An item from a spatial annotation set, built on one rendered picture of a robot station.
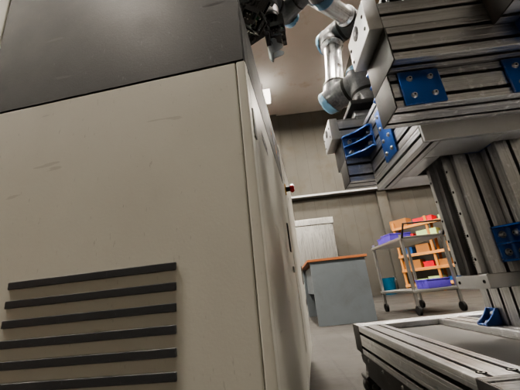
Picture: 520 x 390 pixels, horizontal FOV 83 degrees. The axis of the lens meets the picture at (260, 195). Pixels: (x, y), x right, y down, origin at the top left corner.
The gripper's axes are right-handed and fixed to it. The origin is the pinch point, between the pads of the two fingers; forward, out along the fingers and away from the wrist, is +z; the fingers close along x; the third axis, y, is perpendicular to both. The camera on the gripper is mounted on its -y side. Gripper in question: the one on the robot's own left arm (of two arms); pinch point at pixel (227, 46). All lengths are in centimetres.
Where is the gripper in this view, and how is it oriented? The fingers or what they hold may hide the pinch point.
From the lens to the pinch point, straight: 116.3
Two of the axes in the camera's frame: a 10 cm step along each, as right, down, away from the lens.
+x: 3.4, 0.5, 9.4
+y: 7.9, 5.3, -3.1
